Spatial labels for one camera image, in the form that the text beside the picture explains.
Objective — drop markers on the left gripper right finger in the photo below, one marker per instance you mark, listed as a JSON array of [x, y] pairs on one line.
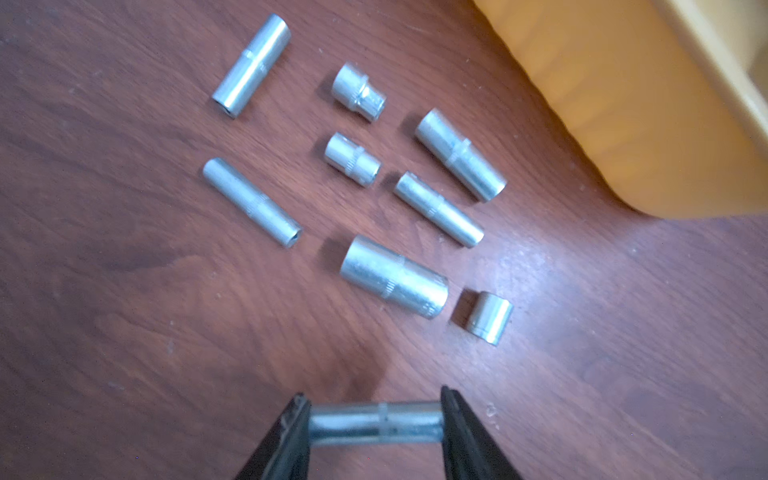
[[469, 451]]

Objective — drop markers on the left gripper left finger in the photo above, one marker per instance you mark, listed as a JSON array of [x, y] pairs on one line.
[[284, 453]]

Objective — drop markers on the silver socket lowest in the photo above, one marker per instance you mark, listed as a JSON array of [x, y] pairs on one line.
[[489, 317]]

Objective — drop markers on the slim silver socket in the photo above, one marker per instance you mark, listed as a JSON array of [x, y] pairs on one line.
[[257, 206]]

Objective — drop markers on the short silver socket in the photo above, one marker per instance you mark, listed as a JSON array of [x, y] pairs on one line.
[[352, 160], [353, 89]]

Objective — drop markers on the long silver socket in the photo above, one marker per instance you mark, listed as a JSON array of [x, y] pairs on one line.
[[252, 66]]

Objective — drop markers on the yellow plastic tray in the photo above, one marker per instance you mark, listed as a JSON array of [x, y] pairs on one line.
[[668, 99]]

